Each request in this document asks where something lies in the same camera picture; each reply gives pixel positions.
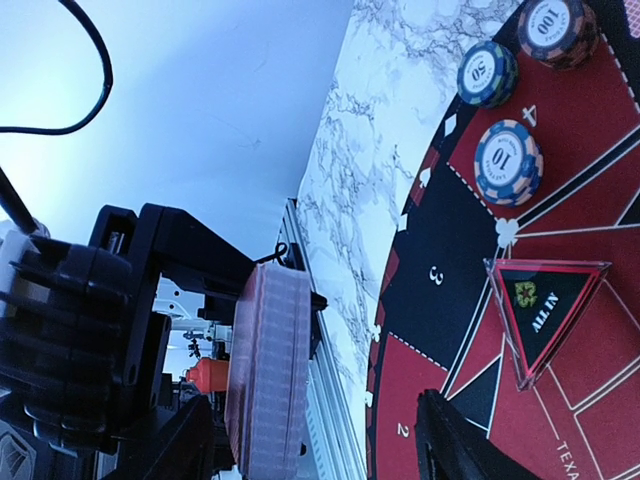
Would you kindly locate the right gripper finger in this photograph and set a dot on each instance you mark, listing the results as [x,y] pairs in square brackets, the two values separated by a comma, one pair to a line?
[449,447]

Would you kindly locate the white chip seat five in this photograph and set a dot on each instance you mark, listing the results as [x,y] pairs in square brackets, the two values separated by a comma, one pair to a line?
[560,34]

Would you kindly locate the round red black poker mat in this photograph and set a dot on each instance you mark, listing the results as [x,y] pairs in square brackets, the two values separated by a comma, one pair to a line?
[437,324]

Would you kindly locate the aluminium front rail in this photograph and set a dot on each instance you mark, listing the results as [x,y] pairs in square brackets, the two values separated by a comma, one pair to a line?
[336,413]

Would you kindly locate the dealt red playing cards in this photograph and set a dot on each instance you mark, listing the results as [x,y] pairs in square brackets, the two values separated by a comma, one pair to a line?
[632,12]

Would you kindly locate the green chip seat four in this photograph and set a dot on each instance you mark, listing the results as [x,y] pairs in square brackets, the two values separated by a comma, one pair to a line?
[487,75]

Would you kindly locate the small black triangle marker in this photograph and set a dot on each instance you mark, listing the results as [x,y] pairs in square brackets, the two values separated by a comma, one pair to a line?
[540,302]

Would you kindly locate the red playing card deck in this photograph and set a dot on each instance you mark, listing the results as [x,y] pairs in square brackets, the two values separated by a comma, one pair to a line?
[265,411]

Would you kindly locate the white chip stack seat four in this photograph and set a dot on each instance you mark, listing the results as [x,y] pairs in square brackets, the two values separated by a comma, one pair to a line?
[508,164]

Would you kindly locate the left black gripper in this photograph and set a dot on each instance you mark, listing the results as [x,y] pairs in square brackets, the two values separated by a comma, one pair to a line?
[84,341]

